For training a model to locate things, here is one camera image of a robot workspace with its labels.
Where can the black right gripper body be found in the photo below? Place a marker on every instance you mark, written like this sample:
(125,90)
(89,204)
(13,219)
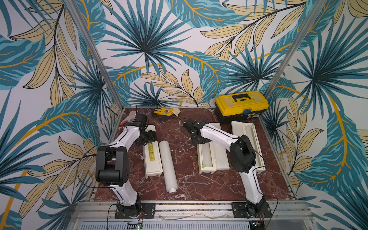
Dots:
(189,126)

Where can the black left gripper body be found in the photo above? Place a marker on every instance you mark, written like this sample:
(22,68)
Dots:
(144,139)

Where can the white wrap dispenser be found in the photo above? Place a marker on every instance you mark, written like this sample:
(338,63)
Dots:
(151,154)
(200,160)

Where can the white dispenser base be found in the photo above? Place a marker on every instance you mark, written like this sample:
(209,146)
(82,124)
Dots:
(248,129)

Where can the plastic wrap roll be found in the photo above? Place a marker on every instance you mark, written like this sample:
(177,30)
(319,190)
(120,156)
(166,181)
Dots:
(168,167)
(206,156)

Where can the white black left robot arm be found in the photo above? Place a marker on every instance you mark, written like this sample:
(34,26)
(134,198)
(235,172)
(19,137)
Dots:
(112,163)

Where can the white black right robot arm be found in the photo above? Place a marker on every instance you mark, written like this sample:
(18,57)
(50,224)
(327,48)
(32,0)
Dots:
(242,157)

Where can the red white work glove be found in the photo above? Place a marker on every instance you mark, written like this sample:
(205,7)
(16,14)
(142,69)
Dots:
(131,117)

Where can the yellow black work glove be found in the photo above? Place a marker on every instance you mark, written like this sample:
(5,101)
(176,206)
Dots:
(160,111)

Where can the yellow black toolbox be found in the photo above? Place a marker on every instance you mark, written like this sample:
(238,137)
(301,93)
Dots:
(240,106)

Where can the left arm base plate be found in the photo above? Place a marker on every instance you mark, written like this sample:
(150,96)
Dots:
(139,210)

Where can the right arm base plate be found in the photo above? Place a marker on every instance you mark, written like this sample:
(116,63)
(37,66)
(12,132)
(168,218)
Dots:
(248,210)

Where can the aluminium front rail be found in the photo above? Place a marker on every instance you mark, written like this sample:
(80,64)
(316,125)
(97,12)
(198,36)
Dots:
(196,210)

